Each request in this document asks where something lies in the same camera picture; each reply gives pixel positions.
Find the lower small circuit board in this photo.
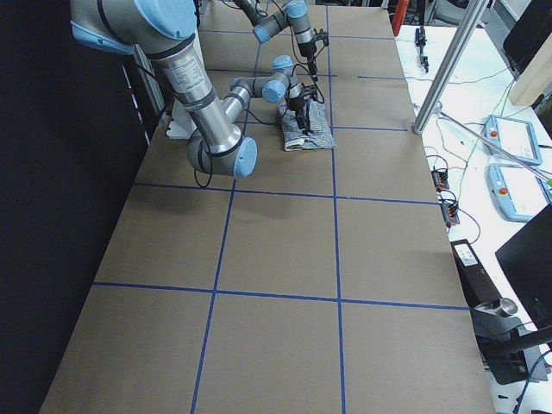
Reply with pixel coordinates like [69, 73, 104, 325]
[440, 198, 460, 228]

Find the black box with white label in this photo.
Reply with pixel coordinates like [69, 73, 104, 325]
[450, 239, 501, 308]

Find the aluminium frame post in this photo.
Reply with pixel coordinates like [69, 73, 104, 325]
[413, 0, 493, 135]

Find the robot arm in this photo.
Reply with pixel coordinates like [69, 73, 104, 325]
[71, 1, 311, 177]
[234, 0, 329, 82]

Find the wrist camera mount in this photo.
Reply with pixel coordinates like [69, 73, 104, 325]
[312, 28, 329, 47]
[303, 84, 324, 104]

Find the navy white striped polo shirt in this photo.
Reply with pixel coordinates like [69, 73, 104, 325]
[278, 100, 336, 152]

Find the black folded tripod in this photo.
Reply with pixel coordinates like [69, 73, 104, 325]
[415, 24, 430, 73]

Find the grey monitor stand clamp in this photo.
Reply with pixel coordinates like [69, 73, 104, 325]
[470, 304, 551, 385]

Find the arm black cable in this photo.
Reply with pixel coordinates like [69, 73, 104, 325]
[192, 64, 324, 189]

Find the upper teach pendant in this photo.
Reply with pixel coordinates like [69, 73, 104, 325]
[485, 115, 543, 166]

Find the red fire extinguisher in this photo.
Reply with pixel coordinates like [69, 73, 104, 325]
[392, 0, 410, 36]

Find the small circuit board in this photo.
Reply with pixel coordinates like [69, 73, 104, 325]
[440, 198, 460, 228]
[431, 169, 449, 192]

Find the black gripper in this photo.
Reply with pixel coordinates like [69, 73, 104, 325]
[298, 41, 318, 82]
[287, 92, 311, 135]

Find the black monitor upper right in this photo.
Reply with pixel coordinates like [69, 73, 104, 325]
[503, 0, 551, 74]

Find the black monitor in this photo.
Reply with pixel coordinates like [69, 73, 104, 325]
[503, 0, 551, 74]
[495, 205, 552, 329]

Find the lower teach pendant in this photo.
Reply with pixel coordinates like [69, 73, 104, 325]
[486, 164, 551, 223]

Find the teach pendant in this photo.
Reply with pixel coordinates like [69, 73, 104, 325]
[486, 164, 551, 223]
[485, 115, 543, 166]

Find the black monitor lower right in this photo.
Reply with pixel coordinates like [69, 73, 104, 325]
[495, 205, 552, 329]

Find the upper small circuit board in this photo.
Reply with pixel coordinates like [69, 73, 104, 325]
[431, 169, 449, 192]

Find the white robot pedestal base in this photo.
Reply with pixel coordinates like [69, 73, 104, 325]
[166, 98, 196, 141]

